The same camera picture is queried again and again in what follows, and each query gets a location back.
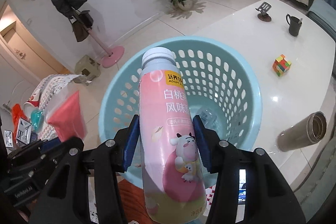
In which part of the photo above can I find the pink yogurt drink bottle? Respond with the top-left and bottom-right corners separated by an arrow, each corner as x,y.
139,47 -> 206,223

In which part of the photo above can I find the black mug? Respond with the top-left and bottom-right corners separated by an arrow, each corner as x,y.
286,14 -> 302,37

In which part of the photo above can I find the red white paper cup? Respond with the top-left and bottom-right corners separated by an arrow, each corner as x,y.
23,89 -> 41,118

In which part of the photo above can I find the red plastic pouch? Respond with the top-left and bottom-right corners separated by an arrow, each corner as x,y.
46,83 -> 87,142

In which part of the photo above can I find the green plastic stool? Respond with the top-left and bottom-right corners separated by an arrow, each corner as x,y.
75,55 -> 101,81

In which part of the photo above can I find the orange snack wrapper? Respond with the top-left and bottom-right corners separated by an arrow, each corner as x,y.
118,180 -> 151,223

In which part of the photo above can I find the light blue plastic basket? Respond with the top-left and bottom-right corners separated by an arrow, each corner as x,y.
98,36 -> 262,188

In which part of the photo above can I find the grey white milk carton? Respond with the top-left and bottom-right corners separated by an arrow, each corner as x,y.
3,118 -> 32,148

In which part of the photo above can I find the orange plastic bag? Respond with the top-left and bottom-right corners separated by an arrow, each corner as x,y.
11,103 -> 27,125

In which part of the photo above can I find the striped woven bedspread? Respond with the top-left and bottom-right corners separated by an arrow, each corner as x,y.
33,74 -> 88,140

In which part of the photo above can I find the steel thermos flask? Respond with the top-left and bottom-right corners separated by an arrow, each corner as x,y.
277,111 -> 327,152

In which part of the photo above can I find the black hanging bag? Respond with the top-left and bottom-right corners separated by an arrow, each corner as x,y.
79,10 -> 94,28

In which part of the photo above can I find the colourful puzzle cube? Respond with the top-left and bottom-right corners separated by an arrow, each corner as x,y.
272,55 -> 291,77

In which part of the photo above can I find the teal plastic ball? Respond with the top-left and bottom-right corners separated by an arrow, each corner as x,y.
30,109 -> 45,133

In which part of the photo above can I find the brown hanging handbag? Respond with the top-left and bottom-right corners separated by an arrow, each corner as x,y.
71,19 -> 91,43

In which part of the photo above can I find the phone stand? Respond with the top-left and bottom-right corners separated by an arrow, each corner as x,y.
256,2 -> 272,22

